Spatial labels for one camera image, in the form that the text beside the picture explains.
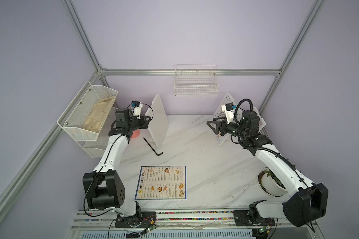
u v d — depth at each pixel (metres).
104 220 0.74
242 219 0.73
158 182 0.86
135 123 0.71
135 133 1.07
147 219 0.72
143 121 0.73
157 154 0.98
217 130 0.67
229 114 0.65
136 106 0.72
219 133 0.67
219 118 0.73
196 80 0.93
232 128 0.66
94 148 0.73
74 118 0.69
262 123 0.90
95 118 0.78
